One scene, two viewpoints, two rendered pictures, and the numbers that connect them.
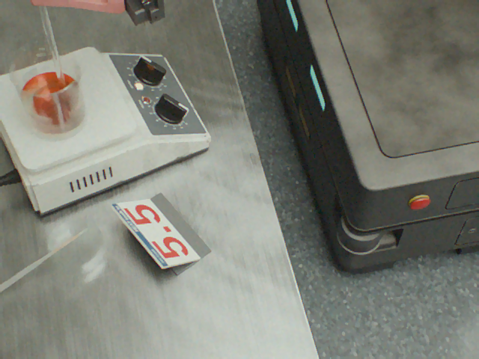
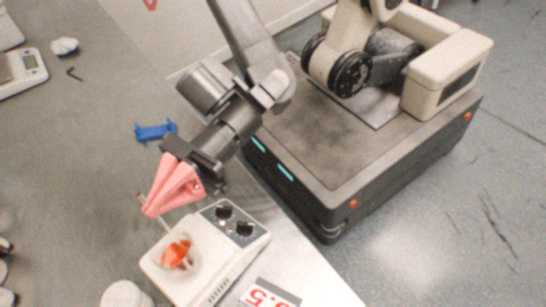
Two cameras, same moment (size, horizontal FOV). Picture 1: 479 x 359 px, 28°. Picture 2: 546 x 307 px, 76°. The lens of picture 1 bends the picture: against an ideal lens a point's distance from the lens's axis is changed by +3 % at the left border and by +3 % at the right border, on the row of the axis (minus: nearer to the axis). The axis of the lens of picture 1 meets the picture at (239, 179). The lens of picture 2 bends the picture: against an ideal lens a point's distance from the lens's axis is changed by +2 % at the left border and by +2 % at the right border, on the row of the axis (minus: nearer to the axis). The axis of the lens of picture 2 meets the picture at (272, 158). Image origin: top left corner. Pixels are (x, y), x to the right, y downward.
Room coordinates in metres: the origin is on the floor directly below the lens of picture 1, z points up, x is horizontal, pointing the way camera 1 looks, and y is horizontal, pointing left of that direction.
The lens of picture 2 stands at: (0.28, 0.07, 1.38)
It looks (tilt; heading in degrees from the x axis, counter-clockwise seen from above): 53 degrees down; 347
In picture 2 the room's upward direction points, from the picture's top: 11 degrees counter-clockwise
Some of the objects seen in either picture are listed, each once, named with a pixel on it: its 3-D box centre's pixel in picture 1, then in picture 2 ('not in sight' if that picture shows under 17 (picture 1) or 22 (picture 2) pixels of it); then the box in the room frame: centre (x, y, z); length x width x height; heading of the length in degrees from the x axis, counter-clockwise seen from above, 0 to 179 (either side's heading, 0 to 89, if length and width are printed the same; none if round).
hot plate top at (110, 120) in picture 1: (62, 108); (187, 257); (0.55, 0.18, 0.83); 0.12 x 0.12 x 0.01; 28
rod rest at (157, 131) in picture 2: not in sight; (153, 128); (0.95, 0.20, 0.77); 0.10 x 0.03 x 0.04; 76
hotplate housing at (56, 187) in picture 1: (92, 123); (205, 255); (0.57, 0.16, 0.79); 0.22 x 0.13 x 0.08; 118
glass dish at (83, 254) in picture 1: (76, 247); not in sight; (0.43, 0.16, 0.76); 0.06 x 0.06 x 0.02
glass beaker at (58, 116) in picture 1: (54, 94); (180, 256); (0.54, 0.18, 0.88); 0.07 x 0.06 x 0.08; 90
